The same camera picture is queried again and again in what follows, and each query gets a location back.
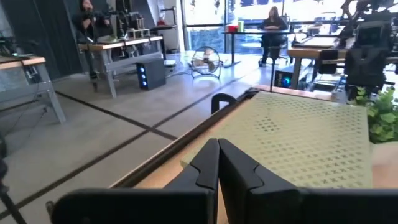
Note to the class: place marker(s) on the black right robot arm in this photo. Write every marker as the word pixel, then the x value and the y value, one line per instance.
pixel 365 68

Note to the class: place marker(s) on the wooden table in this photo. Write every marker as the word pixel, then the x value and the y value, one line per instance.
pixel 311 51

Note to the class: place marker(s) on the black desk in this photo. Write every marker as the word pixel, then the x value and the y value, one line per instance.
pixel 248 32

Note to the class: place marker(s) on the green artificial plant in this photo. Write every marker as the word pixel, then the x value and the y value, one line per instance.
pixel 382 118

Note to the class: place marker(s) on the green perforated metal shelf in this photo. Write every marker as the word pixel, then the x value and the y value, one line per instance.
pixel 295 140

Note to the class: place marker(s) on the black workbench equipment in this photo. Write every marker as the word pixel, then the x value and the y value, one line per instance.
pixel 127 18

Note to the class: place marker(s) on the person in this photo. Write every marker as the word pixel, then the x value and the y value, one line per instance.
pixel 273 28
pixel 90 28

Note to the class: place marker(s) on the black floor fan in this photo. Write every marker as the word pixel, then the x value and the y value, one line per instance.
pixel 205 60

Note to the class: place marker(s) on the black computer tower blue lights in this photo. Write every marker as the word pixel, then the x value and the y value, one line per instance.
pixel 284 79
pixel 154 73

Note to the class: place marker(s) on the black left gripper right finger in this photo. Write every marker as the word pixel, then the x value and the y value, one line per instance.
pixel 264 202

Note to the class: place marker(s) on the black hook bracket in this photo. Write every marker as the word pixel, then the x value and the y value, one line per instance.
pixel 217 98

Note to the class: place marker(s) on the black chair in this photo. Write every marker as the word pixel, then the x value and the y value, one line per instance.
pixel 327 60

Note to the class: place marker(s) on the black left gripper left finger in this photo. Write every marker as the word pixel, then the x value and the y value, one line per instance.
pixel 186 202

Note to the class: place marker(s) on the red container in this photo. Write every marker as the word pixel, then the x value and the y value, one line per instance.
pixel 232 28

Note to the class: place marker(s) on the green cup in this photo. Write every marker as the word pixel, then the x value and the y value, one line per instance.
pixel 240 26

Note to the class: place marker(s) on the wooden workbench grey legs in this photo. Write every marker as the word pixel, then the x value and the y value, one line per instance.
pixel 124 42
pixel 18 60

